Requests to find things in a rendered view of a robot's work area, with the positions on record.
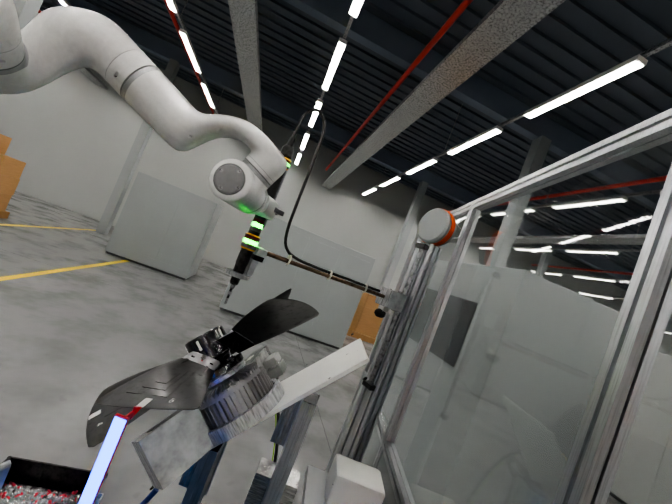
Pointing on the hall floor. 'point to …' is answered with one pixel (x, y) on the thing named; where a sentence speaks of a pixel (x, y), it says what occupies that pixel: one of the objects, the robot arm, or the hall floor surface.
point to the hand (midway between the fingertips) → (264, 208)
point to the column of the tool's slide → (363, 420)
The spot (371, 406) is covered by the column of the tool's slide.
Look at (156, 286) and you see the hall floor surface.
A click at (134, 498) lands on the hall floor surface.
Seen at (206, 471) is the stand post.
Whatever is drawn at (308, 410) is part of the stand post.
